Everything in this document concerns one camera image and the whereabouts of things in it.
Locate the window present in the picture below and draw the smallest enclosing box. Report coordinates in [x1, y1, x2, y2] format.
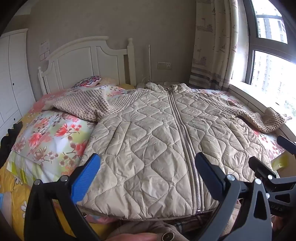
[243, 0, 296, 112]

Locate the dark cloth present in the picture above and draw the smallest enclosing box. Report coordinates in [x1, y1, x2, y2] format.
[0, 122, 23, 168]

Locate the white bed headboard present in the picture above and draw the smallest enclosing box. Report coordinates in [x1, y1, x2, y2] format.
[38, 36, 137, 95]

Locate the wall paper notice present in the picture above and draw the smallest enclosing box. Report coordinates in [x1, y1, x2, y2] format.
[39, 39, 50, 54]

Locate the white wardrobe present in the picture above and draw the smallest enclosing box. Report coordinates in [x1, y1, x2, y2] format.
[0, 28, 36, 139]

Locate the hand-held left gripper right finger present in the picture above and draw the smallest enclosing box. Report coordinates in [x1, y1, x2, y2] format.
[195, 152, 272, 241]

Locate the patterned pillow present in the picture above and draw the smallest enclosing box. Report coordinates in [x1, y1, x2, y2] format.
[72, 76, 102, 88]

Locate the yellow floral bed sheet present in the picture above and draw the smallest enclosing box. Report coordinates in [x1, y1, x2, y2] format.
[0, 115, 121, 241]

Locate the thin metal pole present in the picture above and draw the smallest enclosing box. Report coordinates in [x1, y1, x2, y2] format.
[148, 45, 152, 82]

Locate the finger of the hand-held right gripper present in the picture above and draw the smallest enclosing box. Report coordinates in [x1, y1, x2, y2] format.
[277, 136, 296, 152]
[248, 156, 279, 180]

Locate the window sill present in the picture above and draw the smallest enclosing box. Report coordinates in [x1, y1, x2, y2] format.
[228, 81, 296, 130]

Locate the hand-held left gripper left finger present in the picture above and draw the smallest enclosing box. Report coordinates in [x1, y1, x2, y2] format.
[24, 153, 101, 241]

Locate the beige printed curtain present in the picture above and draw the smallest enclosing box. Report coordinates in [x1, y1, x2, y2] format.
[189, 0, 238, 90]

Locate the yellow box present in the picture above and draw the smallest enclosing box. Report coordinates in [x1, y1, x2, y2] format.
[270, 154, 290, 172]

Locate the floral duvet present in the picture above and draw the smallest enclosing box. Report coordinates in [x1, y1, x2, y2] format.
[11, 85, 287, 183]

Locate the beige quilted jacket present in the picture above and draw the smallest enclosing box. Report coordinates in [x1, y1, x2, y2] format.
[50, 82, 287, 219]

